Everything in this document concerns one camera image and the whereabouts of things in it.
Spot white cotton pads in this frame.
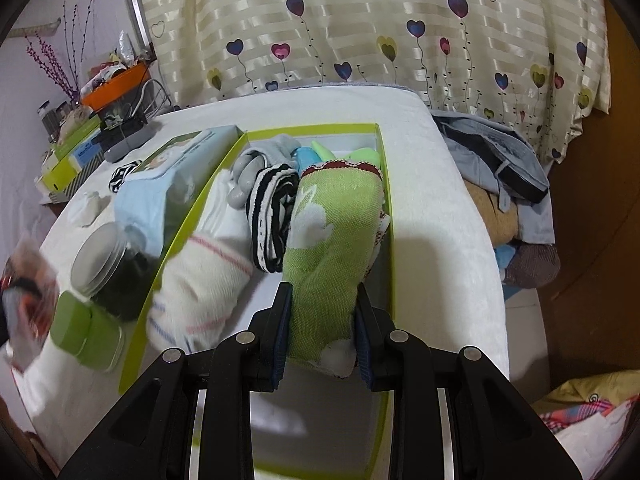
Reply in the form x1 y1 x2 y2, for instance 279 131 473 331
66 192 111 228

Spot beige bandage cloth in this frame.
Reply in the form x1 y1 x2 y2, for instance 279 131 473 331
146 231 254 354

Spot black white striped sock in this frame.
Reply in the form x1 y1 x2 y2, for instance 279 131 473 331
108 160 141 194
246 164 299 273

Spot green rabbit pattern towel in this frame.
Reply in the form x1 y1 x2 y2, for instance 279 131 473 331
282 159 390 378

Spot grey sock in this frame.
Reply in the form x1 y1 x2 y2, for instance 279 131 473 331
227 133 300 210

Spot blue face mask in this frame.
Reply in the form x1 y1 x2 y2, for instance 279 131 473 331
294 146 322 176

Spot green lidded jar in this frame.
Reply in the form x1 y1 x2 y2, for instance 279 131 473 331
50 290 125 372

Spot dark jar clear lid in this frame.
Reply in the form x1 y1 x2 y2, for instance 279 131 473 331
70 222 155 322

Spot striped tray box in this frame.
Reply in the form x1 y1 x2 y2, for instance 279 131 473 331
49 153 104 205

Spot white table blanket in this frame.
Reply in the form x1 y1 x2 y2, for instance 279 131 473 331
13 84 510 466

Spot wooden wardrobe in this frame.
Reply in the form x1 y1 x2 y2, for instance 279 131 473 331
540 4 639 386

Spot lime green box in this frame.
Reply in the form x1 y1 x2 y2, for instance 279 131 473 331
41 154 81 193

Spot green white long box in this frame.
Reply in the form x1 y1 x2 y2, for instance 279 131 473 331
53 116 101 160

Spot wet wipes pack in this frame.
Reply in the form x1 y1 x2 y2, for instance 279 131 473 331
114 126 241 259

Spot blue tissue pack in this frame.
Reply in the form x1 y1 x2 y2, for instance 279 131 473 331
67 138 104 172

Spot black grey VR headset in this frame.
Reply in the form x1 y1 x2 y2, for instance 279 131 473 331
96 115 160 164

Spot pile of clothes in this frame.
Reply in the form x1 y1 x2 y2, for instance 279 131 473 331
432 110 561 289

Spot orange storage bin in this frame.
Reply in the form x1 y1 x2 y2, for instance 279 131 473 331
80 63 150 112

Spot pink branch decoration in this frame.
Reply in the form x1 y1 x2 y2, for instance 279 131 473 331
23 0 96 103

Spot green white shallow box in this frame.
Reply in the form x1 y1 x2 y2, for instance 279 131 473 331
117 121 396 480

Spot heart pattern curtain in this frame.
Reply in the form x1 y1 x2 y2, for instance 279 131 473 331
141 0 611 162

